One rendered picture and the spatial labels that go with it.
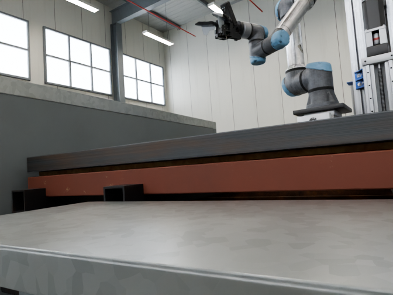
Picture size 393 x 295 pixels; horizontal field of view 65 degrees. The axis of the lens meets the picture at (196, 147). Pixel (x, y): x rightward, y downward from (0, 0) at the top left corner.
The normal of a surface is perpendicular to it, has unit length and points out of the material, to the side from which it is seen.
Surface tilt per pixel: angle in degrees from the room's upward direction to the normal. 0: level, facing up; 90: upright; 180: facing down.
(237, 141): 90
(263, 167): 90
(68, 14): 90
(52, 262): 90
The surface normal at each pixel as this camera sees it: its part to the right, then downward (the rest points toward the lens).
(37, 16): 0.81, -0.10
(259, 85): -0.58, -0.02
